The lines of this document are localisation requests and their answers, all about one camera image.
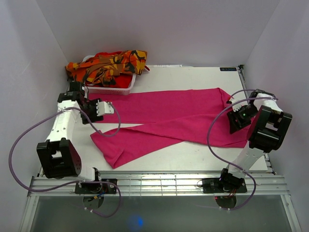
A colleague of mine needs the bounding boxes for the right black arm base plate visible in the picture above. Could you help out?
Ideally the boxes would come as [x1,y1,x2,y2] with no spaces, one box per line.
[201,178,247,193]

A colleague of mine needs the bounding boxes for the orange camouflage trousers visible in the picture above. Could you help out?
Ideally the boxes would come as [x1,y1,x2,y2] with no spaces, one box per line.
[65,50,149,88]

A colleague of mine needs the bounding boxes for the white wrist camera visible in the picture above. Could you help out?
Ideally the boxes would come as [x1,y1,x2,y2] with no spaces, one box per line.
[96,101,114,116]
[226,97,248,112]

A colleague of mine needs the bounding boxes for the blue label sticker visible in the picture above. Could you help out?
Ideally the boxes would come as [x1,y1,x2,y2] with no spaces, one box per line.
[220,67,237,72]

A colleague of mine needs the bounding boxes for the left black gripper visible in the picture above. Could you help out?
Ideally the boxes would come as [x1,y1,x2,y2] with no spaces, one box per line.
[80,98,103,125]

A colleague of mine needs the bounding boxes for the aluminium front rail frame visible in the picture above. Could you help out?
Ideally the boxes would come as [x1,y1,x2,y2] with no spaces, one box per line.
[20,173,301,232]

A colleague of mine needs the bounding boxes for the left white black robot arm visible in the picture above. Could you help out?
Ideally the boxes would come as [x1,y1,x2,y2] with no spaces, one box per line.
[36,81,103,193]

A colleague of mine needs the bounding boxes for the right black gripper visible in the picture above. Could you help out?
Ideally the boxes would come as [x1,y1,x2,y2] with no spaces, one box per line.
[226,104,258,134]

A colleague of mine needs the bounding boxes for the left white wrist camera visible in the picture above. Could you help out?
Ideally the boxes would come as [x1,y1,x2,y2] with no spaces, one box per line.
[96,101,114,116]

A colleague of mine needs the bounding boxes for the red garment in basket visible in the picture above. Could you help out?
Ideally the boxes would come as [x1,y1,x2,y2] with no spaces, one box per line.
[83,51,141,88]

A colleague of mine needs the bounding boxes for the pink trousers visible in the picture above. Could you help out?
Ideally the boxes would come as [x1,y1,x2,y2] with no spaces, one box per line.
[90,88,247,168]

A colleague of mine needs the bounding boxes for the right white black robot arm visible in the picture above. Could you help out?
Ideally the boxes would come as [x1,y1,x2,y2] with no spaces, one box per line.
[218,89,293,192]

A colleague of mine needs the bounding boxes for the white plastic basket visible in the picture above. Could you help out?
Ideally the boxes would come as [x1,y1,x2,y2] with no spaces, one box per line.
[77,55,137,96]

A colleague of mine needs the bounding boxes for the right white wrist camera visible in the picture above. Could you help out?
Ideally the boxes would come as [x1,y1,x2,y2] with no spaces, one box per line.
[226,97,248,112]

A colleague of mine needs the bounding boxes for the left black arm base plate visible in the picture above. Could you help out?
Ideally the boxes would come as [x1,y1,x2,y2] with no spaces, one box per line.
[74,178,118,195]

